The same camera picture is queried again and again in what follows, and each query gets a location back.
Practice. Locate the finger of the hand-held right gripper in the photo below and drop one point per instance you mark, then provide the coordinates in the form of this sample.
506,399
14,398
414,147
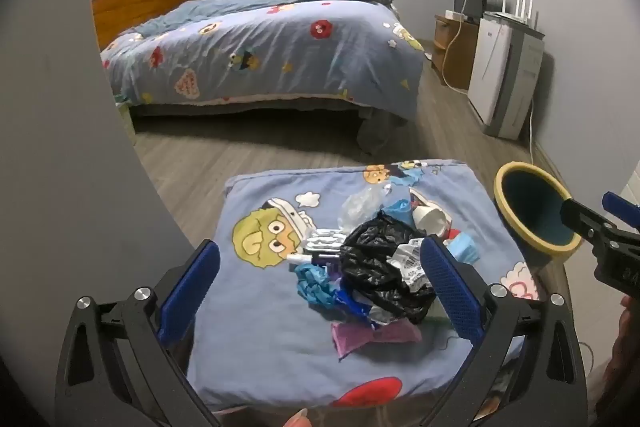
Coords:
622,209
585,222

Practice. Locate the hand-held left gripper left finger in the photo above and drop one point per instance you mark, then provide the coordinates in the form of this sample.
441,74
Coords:
190,287

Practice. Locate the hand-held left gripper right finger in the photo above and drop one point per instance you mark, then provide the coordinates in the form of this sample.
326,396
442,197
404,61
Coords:
450,287

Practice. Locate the blue face mask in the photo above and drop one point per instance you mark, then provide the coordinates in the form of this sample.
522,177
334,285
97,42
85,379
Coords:
462,249

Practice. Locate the white printed label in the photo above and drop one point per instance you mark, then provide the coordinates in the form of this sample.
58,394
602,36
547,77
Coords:
407,259

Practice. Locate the yellow rimmed teal waste bin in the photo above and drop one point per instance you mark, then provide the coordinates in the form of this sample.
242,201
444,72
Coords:
530,207

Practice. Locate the white paper cup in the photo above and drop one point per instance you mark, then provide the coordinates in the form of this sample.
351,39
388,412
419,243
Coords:
430,219

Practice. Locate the black plastic bag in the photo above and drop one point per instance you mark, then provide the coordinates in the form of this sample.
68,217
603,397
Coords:
370,257

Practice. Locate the light blue plastic bag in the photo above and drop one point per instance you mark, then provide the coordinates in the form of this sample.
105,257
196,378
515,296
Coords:
397,209

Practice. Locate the dark blue wrapper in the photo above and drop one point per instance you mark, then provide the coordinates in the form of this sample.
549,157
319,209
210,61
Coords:
352,302

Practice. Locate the purple wrapper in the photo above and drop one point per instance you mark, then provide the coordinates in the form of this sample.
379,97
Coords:
350,337

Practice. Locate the purple tube with white cap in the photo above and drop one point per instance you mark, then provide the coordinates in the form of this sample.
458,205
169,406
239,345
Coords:
300,260

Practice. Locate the clear plastic bag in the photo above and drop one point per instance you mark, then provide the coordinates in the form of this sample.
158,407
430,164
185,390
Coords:
357,207

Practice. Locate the blue plastic wrapper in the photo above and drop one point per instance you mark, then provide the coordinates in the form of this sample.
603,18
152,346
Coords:
312,284

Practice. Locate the silver foil packet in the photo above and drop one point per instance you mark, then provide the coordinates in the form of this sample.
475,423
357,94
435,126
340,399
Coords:
325,239

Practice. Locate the person's right forearm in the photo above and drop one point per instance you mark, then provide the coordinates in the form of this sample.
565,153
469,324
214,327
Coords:
630,332

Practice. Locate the person's left hand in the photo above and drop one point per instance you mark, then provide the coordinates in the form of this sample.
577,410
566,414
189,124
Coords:
299,419

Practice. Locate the cartoon-print blue table cloth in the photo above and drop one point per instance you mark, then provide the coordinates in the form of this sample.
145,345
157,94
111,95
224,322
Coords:
260,307

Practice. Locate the grey cloth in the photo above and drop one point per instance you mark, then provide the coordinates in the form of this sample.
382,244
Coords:
377,132

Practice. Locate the white air purifier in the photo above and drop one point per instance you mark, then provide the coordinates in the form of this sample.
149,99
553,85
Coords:
495,72

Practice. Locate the wooden cabinet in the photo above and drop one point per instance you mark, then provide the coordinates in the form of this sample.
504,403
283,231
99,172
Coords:
457,52

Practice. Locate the white router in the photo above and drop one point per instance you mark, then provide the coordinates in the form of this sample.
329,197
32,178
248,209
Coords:
520,14

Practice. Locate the white power strip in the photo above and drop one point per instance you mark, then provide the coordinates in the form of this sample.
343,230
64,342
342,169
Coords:
454,14

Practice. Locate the cartoon printed blue blanket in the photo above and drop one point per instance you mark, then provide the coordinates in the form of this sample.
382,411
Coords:
280,47

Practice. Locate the wooden bed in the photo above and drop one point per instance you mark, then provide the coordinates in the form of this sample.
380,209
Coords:
145,4

